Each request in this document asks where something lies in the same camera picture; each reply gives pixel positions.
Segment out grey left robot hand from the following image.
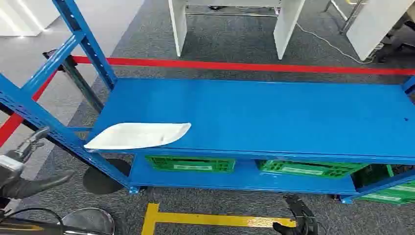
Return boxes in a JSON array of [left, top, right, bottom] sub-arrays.
[[0, 126, 76, 200]]

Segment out dark right robot hand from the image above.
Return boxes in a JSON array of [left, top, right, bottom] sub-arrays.
[[272, 194, 319, 235]]

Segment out green plastic crate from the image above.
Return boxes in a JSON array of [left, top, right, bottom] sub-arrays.
[[145, 155, 236, 173], [257, 159, 368, 179], [351, 164, 415, 206]]

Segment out red barrier belt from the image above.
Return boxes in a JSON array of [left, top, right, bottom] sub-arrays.
[[71, 55, 415, 76], [0, 70, 58, 147]]

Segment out yellow floor tape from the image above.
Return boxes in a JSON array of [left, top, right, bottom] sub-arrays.
[[141, 203, 297, 235]]

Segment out blue metal shelf rack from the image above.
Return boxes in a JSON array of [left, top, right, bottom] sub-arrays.
[[0, 0, 415, 205]]

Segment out white plastic parcel bag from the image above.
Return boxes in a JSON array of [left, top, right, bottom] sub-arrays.
[[83, 122, 192, 151]]

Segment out white desk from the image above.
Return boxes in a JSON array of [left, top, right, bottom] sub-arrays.
[[167, 0, 306, 61]]

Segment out white board panel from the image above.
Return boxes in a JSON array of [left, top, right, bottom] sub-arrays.
[[346, 0, 415, 62]]

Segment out metal chair legs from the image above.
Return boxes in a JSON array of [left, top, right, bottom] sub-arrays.
[[324, 0, 366, 35]]

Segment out black stanchion post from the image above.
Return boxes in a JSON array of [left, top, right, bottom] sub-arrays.
[[43, 49, 133, 195]]

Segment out white floor cable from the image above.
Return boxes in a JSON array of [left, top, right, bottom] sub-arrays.
[[294, 22, 374, 65]]

